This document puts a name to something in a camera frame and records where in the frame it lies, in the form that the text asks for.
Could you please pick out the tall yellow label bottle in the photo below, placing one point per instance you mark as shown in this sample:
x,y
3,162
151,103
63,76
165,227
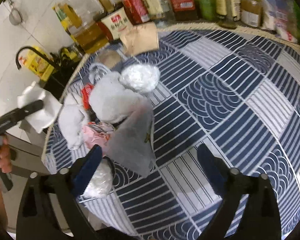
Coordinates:
x,y
226,13

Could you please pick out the brown paper cup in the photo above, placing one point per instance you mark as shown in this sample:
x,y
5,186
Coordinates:
x,y
140,39

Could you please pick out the black kitchen faucet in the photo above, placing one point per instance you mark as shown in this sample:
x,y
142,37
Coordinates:
x,y
62,61

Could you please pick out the plastic-wrapped white ball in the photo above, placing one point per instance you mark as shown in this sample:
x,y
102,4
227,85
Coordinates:
x,y
141,78

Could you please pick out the soy sauce jug gold handle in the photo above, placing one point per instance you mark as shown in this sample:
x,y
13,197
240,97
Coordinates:
x,y
113,20

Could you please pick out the cooking oil bottle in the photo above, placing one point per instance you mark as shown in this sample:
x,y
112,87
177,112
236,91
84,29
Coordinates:
x,y
77,17

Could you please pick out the white cloth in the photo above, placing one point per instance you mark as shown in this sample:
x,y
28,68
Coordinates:
x,y
71,119

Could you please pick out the small plastic-wrapped white wad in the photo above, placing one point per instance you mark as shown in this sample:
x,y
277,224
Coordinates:
x,y
101,182

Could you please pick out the red label sauce bottle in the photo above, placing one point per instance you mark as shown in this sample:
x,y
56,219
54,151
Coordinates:
x,y
137,10

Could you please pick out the white blue plastic bag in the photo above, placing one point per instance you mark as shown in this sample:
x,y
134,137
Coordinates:
x,y
279,16

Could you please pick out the red snack wrapper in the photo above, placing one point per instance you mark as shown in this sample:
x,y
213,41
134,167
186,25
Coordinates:
x,y
86,91

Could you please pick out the blue white patterned tablecloth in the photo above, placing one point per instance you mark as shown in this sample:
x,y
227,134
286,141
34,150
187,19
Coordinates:
x,y
239,94

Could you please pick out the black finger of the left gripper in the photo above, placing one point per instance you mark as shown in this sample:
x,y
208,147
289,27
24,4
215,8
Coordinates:
x,y
11,118

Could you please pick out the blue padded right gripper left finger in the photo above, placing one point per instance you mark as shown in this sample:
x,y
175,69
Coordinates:
x,y
83,170

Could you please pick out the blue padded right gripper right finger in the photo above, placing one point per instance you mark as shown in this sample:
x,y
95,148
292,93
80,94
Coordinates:
x,y
214,168

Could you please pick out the hanging metal strainer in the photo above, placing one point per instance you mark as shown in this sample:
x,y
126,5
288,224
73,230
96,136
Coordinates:
x,y
15,17

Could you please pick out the yellow dish soap box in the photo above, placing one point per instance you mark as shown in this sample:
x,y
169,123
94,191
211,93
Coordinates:
x,y
35,60

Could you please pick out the pink wrapper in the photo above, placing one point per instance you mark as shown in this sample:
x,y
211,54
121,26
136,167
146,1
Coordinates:
x,y
97,134

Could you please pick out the person's left hand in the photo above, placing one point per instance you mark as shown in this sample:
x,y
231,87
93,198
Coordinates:
x,y
5,156

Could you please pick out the white tissue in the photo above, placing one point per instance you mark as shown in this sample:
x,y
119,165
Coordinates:
x,y
43,118

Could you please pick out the brown glass jar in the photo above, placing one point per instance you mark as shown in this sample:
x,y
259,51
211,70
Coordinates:
x,y
251,13

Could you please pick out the dark bottle red label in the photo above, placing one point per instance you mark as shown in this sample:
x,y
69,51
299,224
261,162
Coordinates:
x,y
184,10

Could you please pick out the translucent plastic bag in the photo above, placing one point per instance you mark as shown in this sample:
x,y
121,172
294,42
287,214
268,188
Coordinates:
x,y
131,145

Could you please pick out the white terry cloth towel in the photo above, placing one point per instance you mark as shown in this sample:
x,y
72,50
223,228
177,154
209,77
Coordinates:
x,y
111,101

